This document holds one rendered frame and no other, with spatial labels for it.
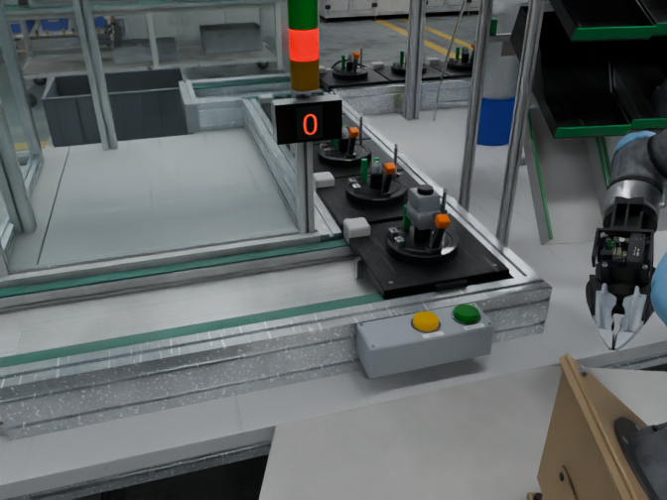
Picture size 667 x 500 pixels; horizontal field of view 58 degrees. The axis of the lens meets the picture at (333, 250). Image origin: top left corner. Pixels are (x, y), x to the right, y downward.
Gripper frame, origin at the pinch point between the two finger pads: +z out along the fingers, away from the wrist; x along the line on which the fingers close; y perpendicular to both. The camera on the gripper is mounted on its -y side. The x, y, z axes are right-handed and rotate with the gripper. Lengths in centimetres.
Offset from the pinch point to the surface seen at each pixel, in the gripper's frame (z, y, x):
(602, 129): -41.1, 1.0, -6.2
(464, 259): -20.1, -10.7, -27.8
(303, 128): -25, 18, -52
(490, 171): -81, -48, -44
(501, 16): -118, -21, -44
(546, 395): 0.8, -17.2, -10.4
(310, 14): -34, 33, -48
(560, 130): -37.6, 4.1, -12.3
